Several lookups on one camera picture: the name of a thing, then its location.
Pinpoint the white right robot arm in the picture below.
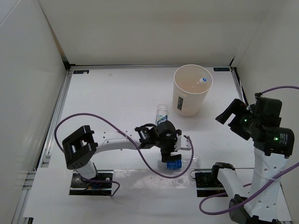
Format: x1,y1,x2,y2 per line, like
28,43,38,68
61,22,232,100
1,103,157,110
210,97,295,224

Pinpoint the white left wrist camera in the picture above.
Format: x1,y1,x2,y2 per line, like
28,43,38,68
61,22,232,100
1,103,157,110
174,135,192,152

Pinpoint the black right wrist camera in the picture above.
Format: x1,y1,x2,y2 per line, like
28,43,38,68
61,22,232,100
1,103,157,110
254,97,282,127

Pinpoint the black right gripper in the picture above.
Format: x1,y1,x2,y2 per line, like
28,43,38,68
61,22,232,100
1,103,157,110
215,98,259,140

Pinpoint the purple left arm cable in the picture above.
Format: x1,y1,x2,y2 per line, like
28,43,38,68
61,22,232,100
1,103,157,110
54,113,194,198

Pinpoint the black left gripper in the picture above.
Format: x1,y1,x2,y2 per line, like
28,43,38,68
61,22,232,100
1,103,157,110
155,129,181,162

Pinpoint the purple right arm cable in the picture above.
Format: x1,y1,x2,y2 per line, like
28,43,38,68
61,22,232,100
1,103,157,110
199,85,299,215

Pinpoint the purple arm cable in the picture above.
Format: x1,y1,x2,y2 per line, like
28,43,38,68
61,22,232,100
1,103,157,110
199,85,299,215
54,113,194,198

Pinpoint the blue label clear water bottle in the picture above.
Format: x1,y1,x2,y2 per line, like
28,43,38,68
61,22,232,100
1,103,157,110
157,155,201,170

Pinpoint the aluminium table edge rail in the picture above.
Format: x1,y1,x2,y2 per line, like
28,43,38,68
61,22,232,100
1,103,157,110
11,69,71,224

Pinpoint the green white label water bottle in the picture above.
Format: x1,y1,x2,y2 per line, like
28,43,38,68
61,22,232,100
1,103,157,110
156,104,168,125

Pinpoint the cream plastic bin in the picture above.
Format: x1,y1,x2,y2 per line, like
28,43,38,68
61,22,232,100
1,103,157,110
172,64,213,117

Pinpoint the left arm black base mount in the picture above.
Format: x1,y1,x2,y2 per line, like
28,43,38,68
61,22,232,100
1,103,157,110
69,170,113,196

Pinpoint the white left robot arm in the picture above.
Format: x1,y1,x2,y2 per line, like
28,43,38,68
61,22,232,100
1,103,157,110
62,121,182,187

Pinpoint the blue corner sticker right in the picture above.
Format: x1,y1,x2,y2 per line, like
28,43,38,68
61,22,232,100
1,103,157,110
214,67,230,72

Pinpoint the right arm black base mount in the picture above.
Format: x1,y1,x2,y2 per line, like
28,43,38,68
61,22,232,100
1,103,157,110
190,169,227,197

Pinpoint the blue corner sticker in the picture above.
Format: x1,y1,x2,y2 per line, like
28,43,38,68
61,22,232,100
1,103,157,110
214,67,230,72
73,70,89,74

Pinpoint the blue corner sticker left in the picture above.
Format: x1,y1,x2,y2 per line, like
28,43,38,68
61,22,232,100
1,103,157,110
73,70,89,74

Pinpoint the clear unlabelled plastic bottle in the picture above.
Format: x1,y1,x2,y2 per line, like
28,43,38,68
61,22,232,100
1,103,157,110
183,78,209,94

